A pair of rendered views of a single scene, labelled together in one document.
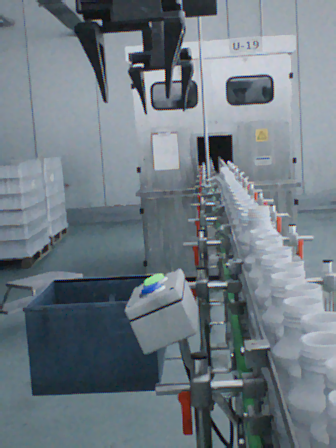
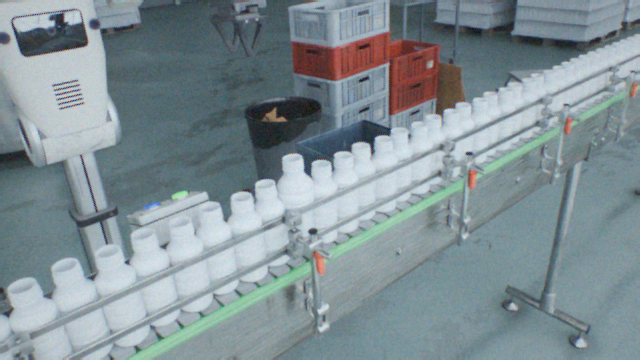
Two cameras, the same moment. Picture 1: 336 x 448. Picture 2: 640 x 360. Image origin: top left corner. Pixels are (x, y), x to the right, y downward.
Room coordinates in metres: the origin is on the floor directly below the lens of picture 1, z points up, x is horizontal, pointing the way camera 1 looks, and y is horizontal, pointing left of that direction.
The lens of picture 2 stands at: (0.60, -0.80, 1.57)
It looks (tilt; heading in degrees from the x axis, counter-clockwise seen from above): 27 degrees down; 48
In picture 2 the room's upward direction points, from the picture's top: 3 degrees counter-clockwise
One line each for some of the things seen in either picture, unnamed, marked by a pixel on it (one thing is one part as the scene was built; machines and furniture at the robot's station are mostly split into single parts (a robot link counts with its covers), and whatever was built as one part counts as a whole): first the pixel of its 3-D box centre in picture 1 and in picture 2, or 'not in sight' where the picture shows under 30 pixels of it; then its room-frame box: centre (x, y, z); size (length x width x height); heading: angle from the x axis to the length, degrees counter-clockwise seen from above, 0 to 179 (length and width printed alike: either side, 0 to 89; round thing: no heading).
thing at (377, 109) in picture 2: not in sight; (343, 112); (3.15, 1.68, 0.33); 0.61 x 0.41 x 0.22; 3
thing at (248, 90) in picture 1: (214, 164); not in sight; (6.53, -0.47, 1.05); 1.60 x 1.40 x 2.10; 177
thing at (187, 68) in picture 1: (173, 84); (244, 30); (1.15, -0.02, 1.41); 0.07 x 0.07 x 0.09; 86
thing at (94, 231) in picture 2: not in sight; (109, 266); (0.95, 0.51, 0.72); 0.11 x 0.11 x 0.40; 87
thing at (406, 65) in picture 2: not in sight; (397, 62); (3.86, 1.75, 0.55); 0.61 x 0.41 x 0.22; 0
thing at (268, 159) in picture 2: not in sight; (287, 158); (2.35, 1.39, 0.32); 0.45 x 0.45 x 0.64
